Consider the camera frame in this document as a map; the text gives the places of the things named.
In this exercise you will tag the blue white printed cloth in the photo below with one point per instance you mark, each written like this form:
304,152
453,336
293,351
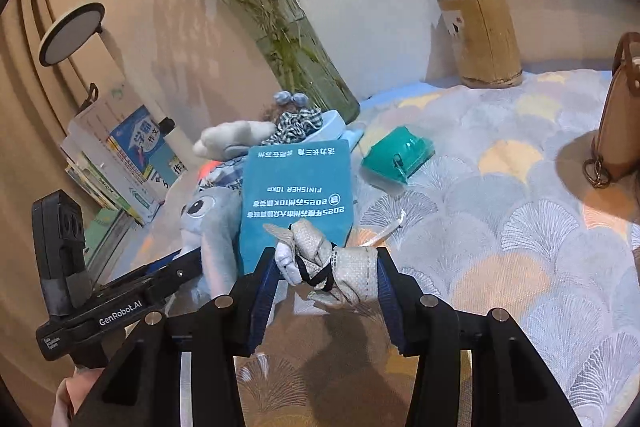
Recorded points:
222,174

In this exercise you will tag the teal booklet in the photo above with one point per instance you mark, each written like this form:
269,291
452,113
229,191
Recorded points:
295,192

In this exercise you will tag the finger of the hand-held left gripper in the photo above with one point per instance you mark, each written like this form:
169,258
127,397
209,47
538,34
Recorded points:
172,269

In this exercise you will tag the brown leather handbag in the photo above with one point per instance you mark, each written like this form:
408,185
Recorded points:
617,122

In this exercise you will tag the fan pattern printed blanket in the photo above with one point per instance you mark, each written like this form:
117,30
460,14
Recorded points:
500,207

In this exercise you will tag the grey plush elephant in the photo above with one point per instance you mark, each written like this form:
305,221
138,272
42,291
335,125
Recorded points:
212,227

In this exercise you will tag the grey white plush toy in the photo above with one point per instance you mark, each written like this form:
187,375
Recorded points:
227,139

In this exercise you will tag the round white mirror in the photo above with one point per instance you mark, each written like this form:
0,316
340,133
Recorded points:
70,34

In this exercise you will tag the pale blue plush piece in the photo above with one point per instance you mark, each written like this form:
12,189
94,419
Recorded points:
340,127

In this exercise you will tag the checkered fabric doll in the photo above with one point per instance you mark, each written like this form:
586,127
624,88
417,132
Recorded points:
292,124

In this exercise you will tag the leaning stack of books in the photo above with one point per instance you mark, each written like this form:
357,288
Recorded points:
135,157

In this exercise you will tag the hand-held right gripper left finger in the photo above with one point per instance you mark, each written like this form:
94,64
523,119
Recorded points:
267,289

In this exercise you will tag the white woven cloth bundle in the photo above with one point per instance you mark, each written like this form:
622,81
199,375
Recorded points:
320,264

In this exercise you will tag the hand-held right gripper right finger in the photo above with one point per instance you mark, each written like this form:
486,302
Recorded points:
386,299

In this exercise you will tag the bamboo pen holder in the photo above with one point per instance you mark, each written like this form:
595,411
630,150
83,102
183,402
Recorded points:
482,42

